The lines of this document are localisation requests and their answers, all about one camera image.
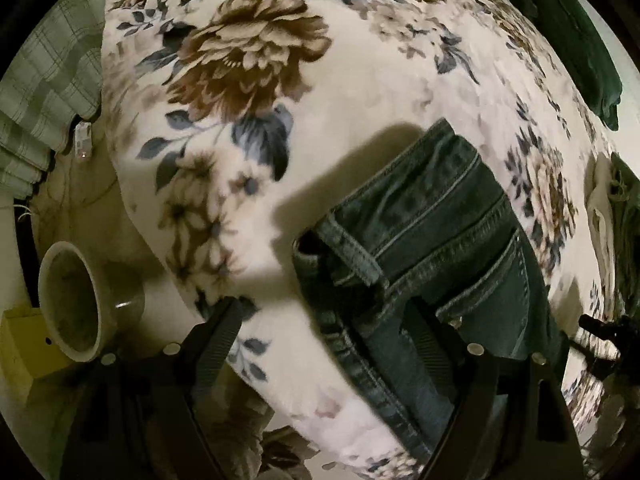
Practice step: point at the floral printed blanket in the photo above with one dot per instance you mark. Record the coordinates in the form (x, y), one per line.
(360, 90)

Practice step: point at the blue denim pants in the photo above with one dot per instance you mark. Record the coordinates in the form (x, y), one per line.
(425, 230)

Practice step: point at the yellow box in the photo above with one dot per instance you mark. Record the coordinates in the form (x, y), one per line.
(22, 345)

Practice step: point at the grey round cup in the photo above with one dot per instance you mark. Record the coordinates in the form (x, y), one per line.
(70, 300)

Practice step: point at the dark green cloth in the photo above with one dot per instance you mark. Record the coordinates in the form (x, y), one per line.
(565, 30)

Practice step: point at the white and green cloth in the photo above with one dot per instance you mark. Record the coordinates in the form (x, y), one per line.
(617, 220)

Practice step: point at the plaid curtain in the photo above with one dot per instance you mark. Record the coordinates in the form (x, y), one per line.
(45, 90)

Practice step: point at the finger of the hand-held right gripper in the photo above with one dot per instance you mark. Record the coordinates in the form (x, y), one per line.
(611, 345)

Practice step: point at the beige cloth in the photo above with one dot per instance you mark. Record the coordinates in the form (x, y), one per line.
(240, 435)

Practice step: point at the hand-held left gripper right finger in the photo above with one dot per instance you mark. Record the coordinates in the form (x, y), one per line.
(429, 339)

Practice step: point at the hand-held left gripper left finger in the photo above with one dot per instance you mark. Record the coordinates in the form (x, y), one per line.
(220, 338)

